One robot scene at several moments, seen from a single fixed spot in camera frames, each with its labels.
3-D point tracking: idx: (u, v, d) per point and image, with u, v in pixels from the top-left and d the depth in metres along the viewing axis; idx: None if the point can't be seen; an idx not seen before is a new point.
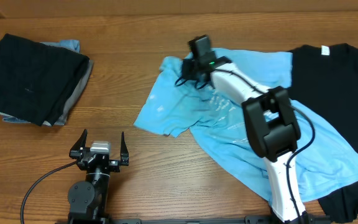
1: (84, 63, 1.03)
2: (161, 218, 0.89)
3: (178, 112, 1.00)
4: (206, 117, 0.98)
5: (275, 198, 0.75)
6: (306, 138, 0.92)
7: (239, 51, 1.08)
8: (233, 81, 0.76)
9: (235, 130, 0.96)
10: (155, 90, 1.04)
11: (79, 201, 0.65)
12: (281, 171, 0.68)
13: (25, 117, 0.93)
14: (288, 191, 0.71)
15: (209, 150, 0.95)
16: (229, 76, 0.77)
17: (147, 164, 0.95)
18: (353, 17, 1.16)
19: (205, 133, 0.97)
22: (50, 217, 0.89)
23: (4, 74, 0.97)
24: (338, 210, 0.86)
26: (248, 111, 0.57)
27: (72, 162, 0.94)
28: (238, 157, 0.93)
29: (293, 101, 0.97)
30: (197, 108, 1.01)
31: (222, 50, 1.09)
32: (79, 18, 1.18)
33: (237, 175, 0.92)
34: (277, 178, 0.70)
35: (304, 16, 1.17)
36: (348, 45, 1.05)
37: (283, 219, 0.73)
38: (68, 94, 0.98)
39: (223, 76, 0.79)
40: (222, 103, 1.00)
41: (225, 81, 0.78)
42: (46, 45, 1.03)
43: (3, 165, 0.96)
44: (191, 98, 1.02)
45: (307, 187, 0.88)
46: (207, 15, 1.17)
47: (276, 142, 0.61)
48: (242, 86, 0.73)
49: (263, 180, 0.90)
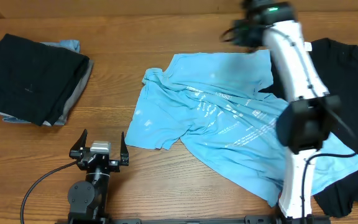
1: (84, 63, 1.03)
2: (161, 218, 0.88)
3: (167, 124, 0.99)
4: (196, 124, 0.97)
5: (284, 190, 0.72)
6: None
7: (219, 54, 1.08)
8: (290, 59, 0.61)
9: (227, 134, 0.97)
10: (140, 104, 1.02)
11: (79, 201, 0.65)
12: (299, 166, 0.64)
13: (25, 117, 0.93)
14: (300, 188, 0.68)
15: (202, 158, 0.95)
16: (289, 47, 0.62)
17: (147, 164, 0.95)
18: (353, 18, 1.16)
19: (196, 141, 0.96)
22: (50, 217, 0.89)
23: (5, 74, 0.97)
24: (333, 204, 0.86)
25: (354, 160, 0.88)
26: (294, 112, 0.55)
27: (73, 162, 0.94)
28: (232, 160, 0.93)
29: (279, 99, 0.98)
30: (185, 117, 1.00)
31: (203, 54, 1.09)
32: (80, 18, 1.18)
33: (234, 178, 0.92)
34: (293, 172, 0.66)
35: (304, 16, 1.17)
36: (329, 40, 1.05)
37: (287, 215, 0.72)
38: (68, 94, 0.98)
39: (279, 42, 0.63)
40: (210, 107, 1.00)
41: (279, 50, 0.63)
42: (46, 45, 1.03)
43: (3, 165, 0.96)
44: (177, 108, 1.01)
45: None
46: (207, 16, 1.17)
47: (304, 140, 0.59)
48: (298, 73, 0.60)
49: (259, 180, 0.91)
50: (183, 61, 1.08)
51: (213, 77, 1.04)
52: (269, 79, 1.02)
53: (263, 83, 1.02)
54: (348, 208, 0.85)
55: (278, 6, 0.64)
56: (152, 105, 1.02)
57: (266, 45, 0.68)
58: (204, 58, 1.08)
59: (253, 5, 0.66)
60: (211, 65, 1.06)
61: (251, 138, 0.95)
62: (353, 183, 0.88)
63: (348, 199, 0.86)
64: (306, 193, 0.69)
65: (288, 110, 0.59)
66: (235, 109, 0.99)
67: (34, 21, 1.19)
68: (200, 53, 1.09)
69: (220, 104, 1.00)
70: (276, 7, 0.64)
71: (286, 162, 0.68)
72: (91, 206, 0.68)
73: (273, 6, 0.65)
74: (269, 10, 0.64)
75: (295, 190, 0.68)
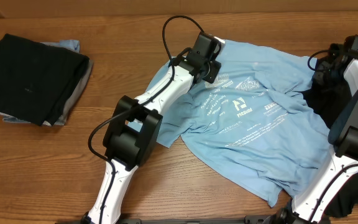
1: (84, 63, 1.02)
2: (161, 218, 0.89)
3: (169, 119, 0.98)
4: (197, 123, 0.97)
5: (304, 191, 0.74)
6: (302, 139, 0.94)
7: (265, 48, 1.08)
8: None
9: (227, 134, 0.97)
10: None
11: (202, 44, 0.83)
12: (334, 168, 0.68)
13: (26, 117, 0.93)
14: (322, 191, 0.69)
15: (202, 157, 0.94)
16: None
17: (148, 165, 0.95)
18: (353, 17, 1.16)
19: (196, 140, 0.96)
22: (50, 217, 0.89)
23: (5, 75, 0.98)
24: (334, 204, 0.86)
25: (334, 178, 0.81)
26: None
27: (76, 157, 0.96)
28: (232, 160, 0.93)
29: (304, 101, 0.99)
30: (189, 115, 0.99)
31: (245, 45, 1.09)
32: (79, 18, 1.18)
33: (234, 178, 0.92)
34: (324, 174, 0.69)
35: (304, 16, 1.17)
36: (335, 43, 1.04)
37: (294, 210, 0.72)
38: (68, 94, 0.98)
39: None
40: (224, 98, 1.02)
41: None
42: (46, 45, 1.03)
43: (2, 165, 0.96)
44: (182, 104, 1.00)
45: (302, 184, 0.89)
46: (207, 16, 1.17)
47: (353, 145, 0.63)
48: None
49: (259, 180, 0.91)
50: (228, 48, 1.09)
51: (251, 66, 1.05)
52: (307, 84, 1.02)
53: (299, 86, 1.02)
54: (348, 208, 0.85)
55: None
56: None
57: (347, 73, 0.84)
58: (252, 50, 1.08)
59: (348, 47, 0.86)
60: (255, 56, 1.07)
61: (251, 138, 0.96)
62: (355, 185, 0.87)
63: (349, 200, 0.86)
64: (325, 200, 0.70)
65: (350, 104, 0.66)
66: (240, 107, 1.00)
67: (34, 20, 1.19)
68: (248, 44, 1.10)
69: (234, 97, 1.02)
70: None
71: (323, 164, 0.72)
72: (211, 50, 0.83)
73: None
74: None
75: (317, 191, 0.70)
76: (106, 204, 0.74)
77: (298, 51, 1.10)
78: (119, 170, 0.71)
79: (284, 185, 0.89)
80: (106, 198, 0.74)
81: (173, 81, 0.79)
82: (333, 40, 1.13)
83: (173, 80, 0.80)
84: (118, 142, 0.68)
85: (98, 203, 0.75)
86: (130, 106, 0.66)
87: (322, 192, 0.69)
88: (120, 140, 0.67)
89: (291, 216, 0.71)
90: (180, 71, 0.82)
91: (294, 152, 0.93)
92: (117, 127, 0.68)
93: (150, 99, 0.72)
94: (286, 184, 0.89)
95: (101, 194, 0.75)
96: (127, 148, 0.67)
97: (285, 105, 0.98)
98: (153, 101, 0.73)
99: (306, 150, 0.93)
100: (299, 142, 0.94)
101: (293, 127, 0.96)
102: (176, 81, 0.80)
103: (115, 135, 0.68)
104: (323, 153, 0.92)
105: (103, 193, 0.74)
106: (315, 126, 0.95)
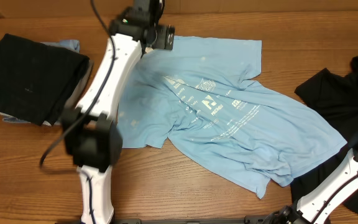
1: (84, 63, 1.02)
2: (161, 218, 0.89)
3: (152, 121, 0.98)
4: (181, 118, 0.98)
5: (312, 191, 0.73)
6: (285, 129, 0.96)
7: (211, 40, 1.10)
8: None
9: (211, 129, 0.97)
10: (123, 106, 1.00)
11: None
12: (348, 172, 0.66)
13: (25, 117, 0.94)
14: (331, 194, 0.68)
15: (189, 154, 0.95)
16: None
17: (147, 164, 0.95)
18: (353, 17, 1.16)
19: (182, 137, 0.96)
22: (50, 217, 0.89)
23: (5, 74, 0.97)
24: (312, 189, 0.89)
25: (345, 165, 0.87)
26: None
27: None
28: (219, 155, 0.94)
29: (283, 98, 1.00)
30: (170, 111, 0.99)
31: (188, 39, 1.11)
32: (79, 18, 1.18)
33: (222, 173, 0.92)
34: (336, 176, 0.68)
35: (304, 16, 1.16)
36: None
37: (299, 208, 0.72)
38: (68, 95, 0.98)
39: None
40: (201, 91, 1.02)
41: None
42: (46, 45, 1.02)
43: (2, 165, 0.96)
44: (161, 102, 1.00)
45: (288, 167, 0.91)
46: (207, 15, 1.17)
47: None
48: None
49: (247, 173, 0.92)
50: (175, 43, 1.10)
51: (199, 61, 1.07)
52: (255, 69, 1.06)
53: (249, 73, 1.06)
54: None
55: None
56: (124, 99, 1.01)
57: None
58: (199, 43, 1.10)
59: None
60: (203, 49, 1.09)
61: (234, 131, 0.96)
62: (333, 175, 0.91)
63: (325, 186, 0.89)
64: (334, 203, 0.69)
65: None
66: (219, 101, 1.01)
67: (34, 20, 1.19)
68: (194, 37, 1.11)
69: (212, 90, 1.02)
70: None
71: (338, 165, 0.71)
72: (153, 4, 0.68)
73: None
74: None
75: (325, 193, 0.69)
76: (94, 208, 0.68)
77: (298, 51, 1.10)
78: (93, 175, 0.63)
79: (271, 174, 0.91)
80: (92, 204, 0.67)
81: (117, 60, 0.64)
82: (333, 40, 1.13)
83: (117, 58, 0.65)
84: (79, 154, 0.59)
85: (86, 208, 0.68)
86: (75, 118, 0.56)
87: (331, 195, 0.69)
88: (81, 151, 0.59)
89: (294, 213, 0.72)
90: (122, 43, 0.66)
91: (276, 140, 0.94)
92: (70, 139, 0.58)
93: (95, 100, 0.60)
94: (272, 172, 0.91)
95: (85, 200, 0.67)
96: (89, 157, 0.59)
97: (265, 99, 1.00)
98: (99, 101, 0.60)
99: (288, 139, 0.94)
100: (281, 132, 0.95)
101: (277, 119, 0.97)
102: (120, 56, 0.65)
103: (73, 148, 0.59)
104: (305, 139, 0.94)
105: (87, 200, 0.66)
106: (301, 117, 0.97)
